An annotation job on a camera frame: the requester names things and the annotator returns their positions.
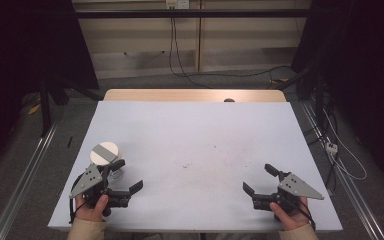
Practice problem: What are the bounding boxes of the black floor cable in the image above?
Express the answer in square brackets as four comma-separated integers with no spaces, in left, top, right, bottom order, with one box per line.
[179,65,293,79]

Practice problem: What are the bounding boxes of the yellow floor tape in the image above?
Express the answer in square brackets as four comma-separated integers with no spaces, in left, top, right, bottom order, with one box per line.
[27,103,42,116]

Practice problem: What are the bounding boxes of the person's left hand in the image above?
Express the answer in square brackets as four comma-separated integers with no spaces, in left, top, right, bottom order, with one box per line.
[74,194,110,223]

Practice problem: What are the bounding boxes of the white wall socket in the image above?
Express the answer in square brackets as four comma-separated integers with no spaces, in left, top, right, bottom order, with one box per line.
[165,0,190,10]

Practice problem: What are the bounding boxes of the black horizontal bar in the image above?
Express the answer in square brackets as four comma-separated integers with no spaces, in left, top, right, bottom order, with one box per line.
[74,9,312,20]

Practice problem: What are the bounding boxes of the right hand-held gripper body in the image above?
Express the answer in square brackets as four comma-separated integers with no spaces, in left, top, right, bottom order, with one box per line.
[251,171,325,214]

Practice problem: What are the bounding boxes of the person's right hand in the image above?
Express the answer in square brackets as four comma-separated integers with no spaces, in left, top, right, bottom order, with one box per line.
[269,196,311,232]

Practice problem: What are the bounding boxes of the wooden vertical post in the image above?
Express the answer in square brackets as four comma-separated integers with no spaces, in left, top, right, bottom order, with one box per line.
[195,0,203,73]

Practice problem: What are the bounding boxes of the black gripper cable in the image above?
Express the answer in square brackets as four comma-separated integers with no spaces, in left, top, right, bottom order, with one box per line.
[298,199,317,232]
[68,173,85,225]

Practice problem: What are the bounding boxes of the white power strip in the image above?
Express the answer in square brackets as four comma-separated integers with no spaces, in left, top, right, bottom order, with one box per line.
[325,141,339,156]

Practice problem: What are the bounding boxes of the black metal stand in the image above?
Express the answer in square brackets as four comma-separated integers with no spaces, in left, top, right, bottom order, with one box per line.
[39,74,68,138]
[274,64,328,129]

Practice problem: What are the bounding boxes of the aluminium floor rail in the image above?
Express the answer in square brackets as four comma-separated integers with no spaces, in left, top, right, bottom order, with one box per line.
[299,99,384,240]
[0,121,60,240]

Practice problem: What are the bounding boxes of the black curtain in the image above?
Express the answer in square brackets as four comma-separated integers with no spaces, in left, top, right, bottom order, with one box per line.
[0,0,100,188]
[291,0,384,193]

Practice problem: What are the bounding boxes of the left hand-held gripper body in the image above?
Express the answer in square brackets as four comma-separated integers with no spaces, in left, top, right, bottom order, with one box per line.
[69,163,132,218]

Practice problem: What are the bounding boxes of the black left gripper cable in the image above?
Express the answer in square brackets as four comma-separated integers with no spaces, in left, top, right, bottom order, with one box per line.
[68,173,85,225]

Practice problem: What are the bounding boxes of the white cable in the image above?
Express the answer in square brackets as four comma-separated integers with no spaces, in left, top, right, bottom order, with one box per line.
[322,109,368,182]

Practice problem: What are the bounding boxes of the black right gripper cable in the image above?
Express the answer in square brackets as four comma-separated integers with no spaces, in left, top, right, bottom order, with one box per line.
[298,199,317,232]

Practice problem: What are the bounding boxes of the black wall cable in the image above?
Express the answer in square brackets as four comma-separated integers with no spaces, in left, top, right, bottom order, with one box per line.
[168,8,213,89]

